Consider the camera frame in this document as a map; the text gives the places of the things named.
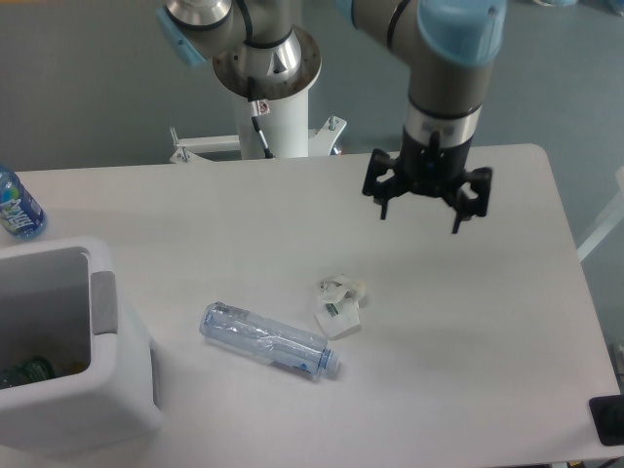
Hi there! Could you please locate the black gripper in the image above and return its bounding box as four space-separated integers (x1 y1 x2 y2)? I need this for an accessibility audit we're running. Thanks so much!
362 130 492 234

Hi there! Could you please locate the crushed clear plastic bottle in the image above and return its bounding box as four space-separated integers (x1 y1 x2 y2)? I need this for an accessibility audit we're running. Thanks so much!
199 302 340 378

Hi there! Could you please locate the white paper wrapper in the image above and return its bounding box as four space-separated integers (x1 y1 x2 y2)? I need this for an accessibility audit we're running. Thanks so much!
313 274 367 340

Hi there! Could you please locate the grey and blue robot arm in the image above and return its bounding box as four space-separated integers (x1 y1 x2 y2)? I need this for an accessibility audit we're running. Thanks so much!
156 1 507 222

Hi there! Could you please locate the green bottle inside trash can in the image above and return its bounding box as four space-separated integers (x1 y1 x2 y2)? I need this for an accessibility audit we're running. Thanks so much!
1 356 57 389

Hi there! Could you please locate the white frame at right edge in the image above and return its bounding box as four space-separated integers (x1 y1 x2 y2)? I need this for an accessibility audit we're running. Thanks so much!
576 167 623 261

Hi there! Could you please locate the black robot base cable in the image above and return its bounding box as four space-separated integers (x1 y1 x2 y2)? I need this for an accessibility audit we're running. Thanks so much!
246 76 276 160

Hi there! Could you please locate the white plastic trash can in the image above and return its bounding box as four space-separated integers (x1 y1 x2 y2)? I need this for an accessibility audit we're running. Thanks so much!
1 237 163 455

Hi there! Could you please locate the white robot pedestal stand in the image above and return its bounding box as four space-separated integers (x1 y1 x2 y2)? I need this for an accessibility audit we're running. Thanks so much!
170 86 347 164

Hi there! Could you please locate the black device at table corner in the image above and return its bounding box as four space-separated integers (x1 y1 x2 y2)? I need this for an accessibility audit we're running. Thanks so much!
589 394 624 447

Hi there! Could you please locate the blue labelled drink bottle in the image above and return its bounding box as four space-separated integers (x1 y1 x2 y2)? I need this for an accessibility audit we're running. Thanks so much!
1 165 47 239

